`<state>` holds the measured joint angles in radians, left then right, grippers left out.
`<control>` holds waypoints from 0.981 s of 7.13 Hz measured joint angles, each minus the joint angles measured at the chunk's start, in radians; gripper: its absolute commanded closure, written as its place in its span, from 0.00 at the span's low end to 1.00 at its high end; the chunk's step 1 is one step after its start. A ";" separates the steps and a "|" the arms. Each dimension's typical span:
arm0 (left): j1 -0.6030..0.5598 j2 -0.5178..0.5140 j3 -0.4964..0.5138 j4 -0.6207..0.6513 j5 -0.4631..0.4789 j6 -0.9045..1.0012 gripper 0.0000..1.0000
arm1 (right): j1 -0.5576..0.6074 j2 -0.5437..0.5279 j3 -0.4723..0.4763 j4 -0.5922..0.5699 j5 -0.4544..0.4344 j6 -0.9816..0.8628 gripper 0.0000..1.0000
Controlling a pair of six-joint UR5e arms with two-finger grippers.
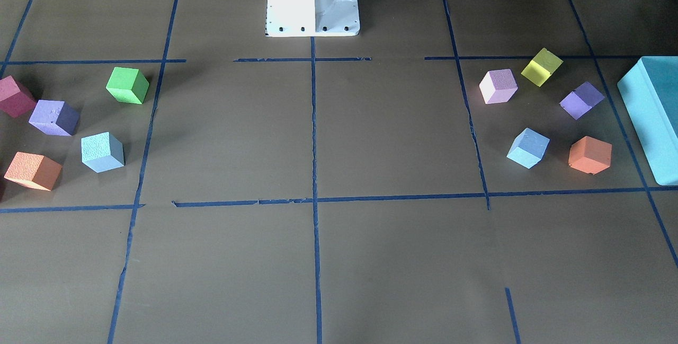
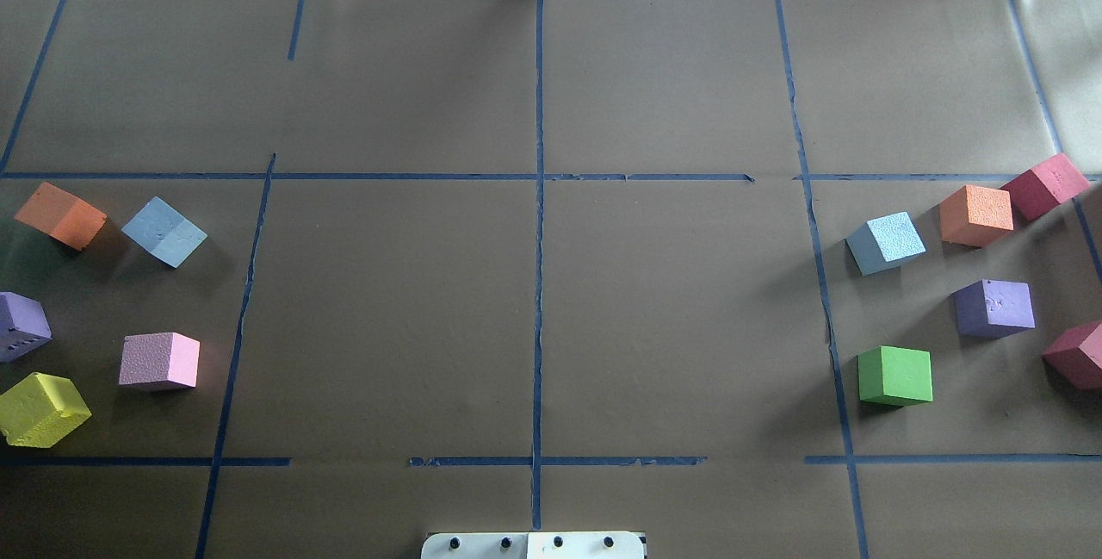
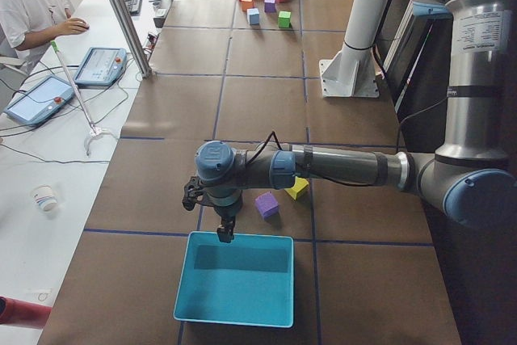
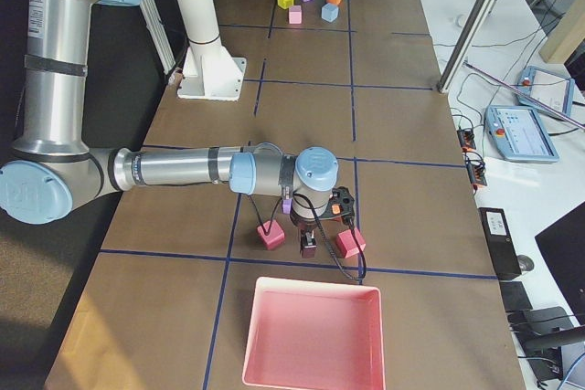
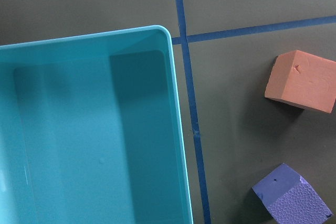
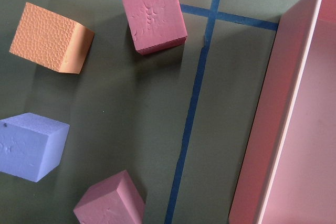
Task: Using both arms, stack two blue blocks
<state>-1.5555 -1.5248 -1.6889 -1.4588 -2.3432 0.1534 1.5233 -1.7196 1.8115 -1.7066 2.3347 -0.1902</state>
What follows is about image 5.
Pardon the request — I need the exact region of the teal plastic bin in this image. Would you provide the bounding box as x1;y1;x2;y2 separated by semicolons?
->
1;25;193;223

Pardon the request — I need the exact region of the orange foam block left side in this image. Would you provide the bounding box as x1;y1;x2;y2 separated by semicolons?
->
265;50;335;113

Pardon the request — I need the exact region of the purple foam block left side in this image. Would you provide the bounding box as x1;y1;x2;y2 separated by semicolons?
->
253;163;333;223

